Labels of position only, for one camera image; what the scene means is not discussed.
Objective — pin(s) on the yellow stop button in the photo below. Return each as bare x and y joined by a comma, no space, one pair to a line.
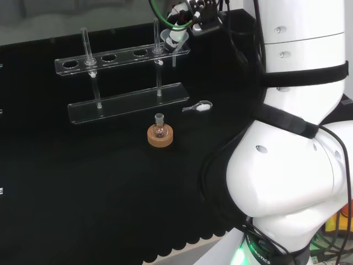
331,223

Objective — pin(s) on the pale board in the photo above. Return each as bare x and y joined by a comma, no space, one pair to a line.
209,251

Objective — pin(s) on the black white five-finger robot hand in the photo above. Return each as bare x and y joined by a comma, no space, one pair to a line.
204,16

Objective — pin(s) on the small round-bottom glass flask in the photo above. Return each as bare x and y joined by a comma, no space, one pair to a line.
160,130

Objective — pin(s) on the clear acrylic funnel stand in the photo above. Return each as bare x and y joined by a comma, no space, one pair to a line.
124,105

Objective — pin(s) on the glass weighing funnel with powder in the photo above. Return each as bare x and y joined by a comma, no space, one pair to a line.
202,108

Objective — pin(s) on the black bench cloth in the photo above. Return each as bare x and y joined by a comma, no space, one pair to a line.
82,179

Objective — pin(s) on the translucent plastic funnel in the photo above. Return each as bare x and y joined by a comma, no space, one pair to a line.
174,59

